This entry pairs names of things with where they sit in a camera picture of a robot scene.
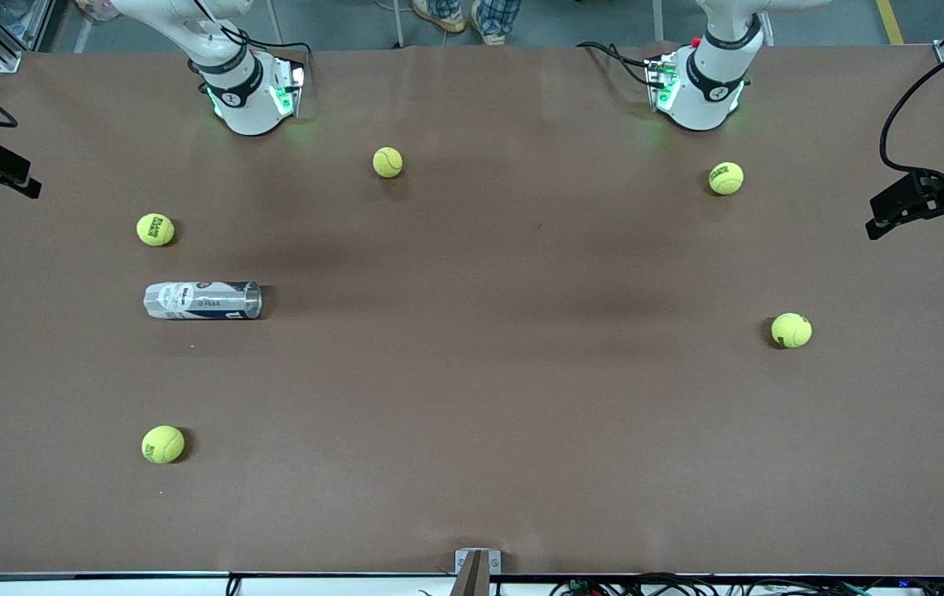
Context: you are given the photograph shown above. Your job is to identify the clear plastic tennis ball can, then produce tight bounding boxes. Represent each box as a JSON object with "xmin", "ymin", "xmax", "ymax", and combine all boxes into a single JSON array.
[{"xmin": 143, "ymin": 281, "xmax": 263, "ymax": 321}]

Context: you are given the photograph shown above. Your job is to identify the tan shoe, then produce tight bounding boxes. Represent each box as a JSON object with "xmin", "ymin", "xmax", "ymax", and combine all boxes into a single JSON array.
[
  {"xmin": 412, "ymin": 0, "xmax": 466, "ymax": 34},
  {"xmin": 472, "ymin": 18, "xmax": 514, "ymax": 46}
]

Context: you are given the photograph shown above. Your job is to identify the blue plaid trousers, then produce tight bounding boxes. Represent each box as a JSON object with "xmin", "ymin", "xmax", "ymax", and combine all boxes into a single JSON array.
[{"xmin": 425, "ymin": 0, "xmax": 523, "ymax": 38}]

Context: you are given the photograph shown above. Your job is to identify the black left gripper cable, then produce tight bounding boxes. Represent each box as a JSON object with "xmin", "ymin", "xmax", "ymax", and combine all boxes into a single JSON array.
[{"xmin": 879, "ymin": 31, "xmax": 944, "ymax": 204}]

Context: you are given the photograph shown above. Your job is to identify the black right arm base cable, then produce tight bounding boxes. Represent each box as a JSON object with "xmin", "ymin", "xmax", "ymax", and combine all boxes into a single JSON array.
[{"xmin": 190, "ymin": 0, "xmax": 313, "ymax": 84}]

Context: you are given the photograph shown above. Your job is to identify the black arm base cable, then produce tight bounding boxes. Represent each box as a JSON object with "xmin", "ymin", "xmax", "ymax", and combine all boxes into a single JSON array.
[
  {"xmin": 190, "ymin": 0, "xmax": 313, "ymax": 84},
  {"xmin": 578, "ymin": 40, "xmax": 659, "ymax": 90}
]

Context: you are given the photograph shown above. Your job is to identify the black left arm base cable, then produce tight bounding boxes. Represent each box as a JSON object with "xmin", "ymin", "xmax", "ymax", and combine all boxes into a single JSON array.
[{"xmin": 578, "ymin": 40, "xmax": 659, "ymax": 90}]

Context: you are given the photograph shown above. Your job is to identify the black cable bundle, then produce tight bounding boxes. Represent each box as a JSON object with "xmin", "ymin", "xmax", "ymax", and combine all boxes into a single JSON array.
[{"xmin": 551, "ymin": 571, "xmax": 944, "ymax": 596}]

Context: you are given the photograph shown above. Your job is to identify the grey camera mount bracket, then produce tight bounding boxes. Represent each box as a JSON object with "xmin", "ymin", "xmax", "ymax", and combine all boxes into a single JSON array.
[{"xmin": 454, "ymin": 548, "xmax": 503, "ymax": 596}]

